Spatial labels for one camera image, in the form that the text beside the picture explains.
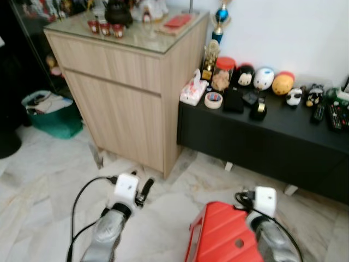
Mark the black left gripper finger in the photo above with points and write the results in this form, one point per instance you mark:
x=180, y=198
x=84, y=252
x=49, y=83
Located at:
x=145, y=192

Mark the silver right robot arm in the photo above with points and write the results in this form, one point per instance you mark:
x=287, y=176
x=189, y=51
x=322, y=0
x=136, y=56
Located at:
x=272, y=240

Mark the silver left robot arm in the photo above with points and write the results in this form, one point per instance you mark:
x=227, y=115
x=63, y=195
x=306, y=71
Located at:
x=106, y=234

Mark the red plastic stool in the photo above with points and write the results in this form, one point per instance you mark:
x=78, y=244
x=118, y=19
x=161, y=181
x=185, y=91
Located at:
x=218, y=234

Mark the light wooden cabinet glass top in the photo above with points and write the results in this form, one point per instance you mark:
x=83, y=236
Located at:
x=120, y=98

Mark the pink tissue pack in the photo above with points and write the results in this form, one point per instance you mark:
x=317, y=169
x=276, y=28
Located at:
x=193, y=91

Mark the beige tape roll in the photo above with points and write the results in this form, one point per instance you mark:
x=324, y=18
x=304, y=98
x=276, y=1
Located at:
x=213, y=100

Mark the black wallet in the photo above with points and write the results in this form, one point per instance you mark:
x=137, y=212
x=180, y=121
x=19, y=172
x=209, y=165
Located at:
x=233, y=101

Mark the black low cabinet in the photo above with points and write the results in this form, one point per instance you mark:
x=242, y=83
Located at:
x=262, y=142

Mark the black tape dispenser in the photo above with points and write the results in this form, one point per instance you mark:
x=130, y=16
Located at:
x=258, y=110

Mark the clear jar red lid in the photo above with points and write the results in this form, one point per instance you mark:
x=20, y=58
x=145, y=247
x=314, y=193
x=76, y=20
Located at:
x=223, y=76

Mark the small black box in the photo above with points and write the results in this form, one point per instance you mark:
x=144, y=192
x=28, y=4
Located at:
x=251, y=97

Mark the black round base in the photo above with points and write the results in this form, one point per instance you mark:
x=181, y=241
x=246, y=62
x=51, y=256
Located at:
x=8, y=139

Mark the small gold trophy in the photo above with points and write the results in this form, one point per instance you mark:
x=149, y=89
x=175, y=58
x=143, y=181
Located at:
x=211, y=60

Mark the black mouse plush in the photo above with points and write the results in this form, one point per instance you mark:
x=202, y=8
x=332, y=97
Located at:
x=245, y=76

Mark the black remote coloured buttons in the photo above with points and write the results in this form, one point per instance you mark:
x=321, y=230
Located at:
x=338, y=115

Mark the small red cup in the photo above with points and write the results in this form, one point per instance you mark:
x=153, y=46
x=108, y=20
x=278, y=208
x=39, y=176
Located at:
x=118, y=31
x=92, y=26
x=104, y=29

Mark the red envelope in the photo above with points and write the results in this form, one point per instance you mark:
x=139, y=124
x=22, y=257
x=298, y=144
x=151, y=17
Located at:
x=177, y=21

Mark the slim black remote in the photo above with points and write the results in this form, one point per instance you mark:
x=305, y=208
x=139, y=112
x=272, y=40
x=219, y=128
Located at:
x=318, y=113

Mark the yellow plush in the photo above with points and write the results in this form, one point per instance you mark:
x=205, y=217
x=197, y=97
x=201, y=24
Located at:
x=283, y=84

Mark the small panda plush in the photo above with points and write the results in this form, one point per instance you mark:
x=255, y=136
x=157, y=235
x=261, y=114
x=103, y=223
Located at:
x=294, y=98

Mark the black teapot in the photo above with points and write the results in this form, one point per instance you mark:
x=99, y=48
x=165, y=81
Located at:
x=118, y=13

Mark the white figurine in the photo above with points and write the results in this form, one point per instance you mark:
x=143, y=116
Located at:
x=151, y=10

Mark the dark glass display cabinet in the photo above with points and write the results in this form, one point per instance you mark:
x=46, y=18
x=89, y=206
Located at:
x=22, y=54

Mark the black white plush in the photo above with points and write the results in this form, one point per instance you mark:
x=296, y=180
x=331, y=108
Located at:
x=314, y=96

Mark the blue trophy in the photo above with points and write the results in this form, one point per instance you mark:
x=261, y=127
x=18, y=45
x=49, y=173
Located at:
x=221, y=13

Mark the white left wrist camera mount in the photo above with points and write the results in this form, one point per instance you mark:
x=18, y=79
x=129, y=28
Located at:
x=126, y=188

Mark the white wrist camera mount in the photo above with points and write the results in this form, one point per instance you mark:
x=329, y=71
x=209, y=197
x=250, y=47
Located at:
x=126, y=188
x=265, y=201

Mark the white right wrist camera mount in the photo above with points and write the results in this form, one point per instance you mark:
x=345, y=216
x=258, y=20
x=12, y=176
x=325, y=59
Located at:
x=265, y=201

